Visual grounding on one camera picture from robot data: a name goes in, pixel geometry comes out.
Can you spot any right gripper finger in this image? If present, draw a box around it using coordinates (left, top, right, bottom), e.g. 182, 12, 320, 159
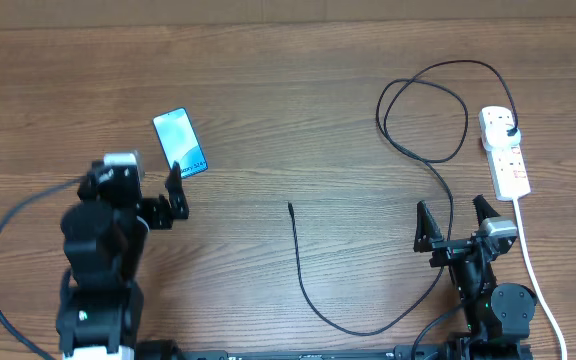
472, 195, 500, 226
414, 201, 443, 243

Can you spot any Samsung Galaxy smartphone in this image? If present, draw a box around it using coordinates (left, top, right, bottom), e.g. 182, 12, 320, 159
153, 108, 208, 178

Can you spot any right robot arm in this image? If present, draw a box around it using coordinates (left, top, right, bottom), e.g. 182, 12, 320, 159
410, 195, 537, 359

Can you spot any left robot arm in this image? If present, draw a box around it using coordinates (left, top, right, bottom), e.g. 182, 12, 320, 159
56, 161, 189, 359

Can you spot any white USB charger plug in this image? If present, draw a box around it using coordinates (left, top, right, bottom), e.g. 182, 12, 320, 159
482, 122, 522, 151

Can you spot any white power strip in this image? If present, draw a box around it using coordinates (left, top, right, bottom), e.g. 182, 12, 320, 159
479, 106, 531, 201

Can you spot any white power strip cord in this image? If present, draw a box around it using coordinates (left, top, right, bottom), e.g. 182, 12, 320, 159
511, 197, 569, 360

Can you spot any black USB charging cable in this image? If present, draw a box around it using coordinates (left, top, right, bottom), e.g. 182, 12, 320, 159
287, 59, 520, 337

